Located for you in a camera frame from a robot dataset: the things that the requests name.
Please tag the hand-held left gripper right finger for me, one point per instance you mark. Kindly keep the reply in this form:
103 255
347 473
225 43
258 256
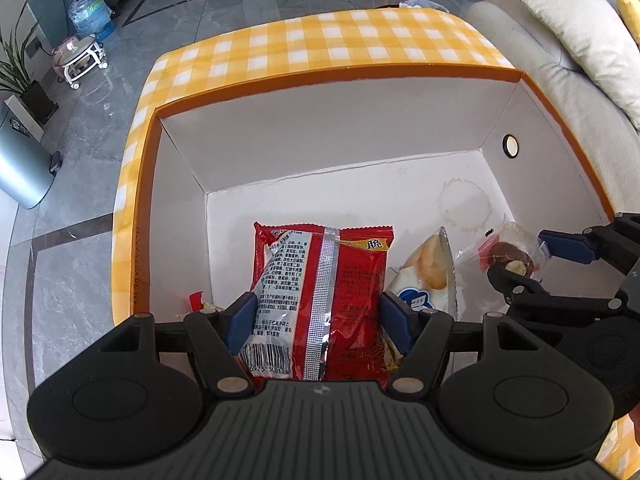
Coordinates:
397 321

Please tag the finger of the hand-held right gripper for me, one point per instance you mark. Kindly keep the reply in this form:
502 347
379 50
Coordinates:
550 301
567 246

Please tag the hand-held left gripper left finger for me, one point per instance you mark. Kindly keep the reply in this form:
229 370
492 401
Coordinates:
242 322

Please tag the red snack packet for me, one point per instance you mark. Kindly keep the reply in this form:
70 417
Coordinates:
352 285

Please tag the clear chocolate pastry packet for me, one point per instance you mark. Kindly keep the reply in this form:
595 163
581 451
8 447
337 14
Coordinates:
505 252

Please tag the orange cardboard box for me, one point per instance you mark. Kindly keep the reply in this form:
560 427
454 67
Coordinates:
325 130

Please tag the small red packet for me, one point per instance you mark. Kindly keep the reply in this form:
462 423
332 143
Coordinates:
196 300

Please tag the white bread packet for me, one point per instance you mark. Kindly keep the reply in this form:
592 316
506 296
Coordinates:
430 260

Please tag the beige sofa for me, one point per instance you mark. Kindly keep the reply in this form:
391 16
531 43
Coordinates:
550 80

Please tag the beige cushion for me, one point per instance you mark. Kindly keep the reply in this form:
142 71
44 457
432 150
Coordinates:
585 30

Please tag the yellow cushion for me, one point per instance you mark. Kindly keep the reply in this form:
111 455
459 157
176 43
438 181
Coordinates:
629 7

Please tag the grey trash can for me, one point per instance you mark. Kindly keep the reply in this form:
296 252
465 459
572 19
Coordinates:
20 160

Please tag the white plastic bag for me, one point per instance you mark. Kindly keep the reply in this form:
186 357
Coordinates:
422 4

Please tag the yellow checkered tablecloth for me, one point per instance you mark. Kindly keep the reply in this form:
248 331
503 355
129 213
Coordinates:
300 45

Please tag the small white stool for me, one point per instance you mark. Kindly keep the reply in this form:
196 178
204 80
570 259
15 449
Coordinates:
80 57

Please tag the potted long-leaf plant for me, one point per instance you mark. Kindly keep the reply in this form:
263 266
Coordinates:
27 90

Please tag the blue water jug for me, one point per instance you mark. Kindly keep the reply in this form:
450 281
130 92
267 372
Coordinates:
89 12

